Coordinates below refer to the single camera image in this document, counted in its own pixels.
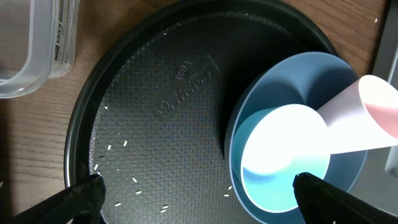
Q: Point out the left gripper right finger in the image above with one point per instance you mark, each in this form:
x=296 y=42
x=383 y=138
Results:
x=320 y=202

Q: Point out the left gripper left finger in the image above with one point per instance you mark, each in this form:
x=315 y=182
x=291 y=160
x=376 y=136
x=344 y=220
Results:
x=80 y=203

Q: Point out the light blue bowl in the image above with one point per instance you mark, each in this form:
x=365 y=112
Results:
x=271 y=147

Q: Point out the pink cup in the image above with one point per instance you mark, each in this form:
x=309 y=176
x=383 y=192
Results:
x=356 y=119

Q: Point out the grey dishwasher rack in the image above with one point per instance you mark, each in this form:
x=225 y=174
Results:
x=377 y=181

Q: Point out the round black serving tray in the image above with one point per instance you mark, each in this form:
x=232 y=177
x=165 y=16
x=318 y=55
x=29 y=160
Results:
x=151 y=117

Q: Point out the dark blue plate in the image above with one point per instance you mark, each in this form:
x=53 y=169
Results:
x=311 y=79

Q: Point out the clear plastic bin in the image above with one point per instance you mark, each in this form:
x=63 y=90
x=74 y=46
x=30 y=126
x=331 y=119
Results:
x=38 y=42

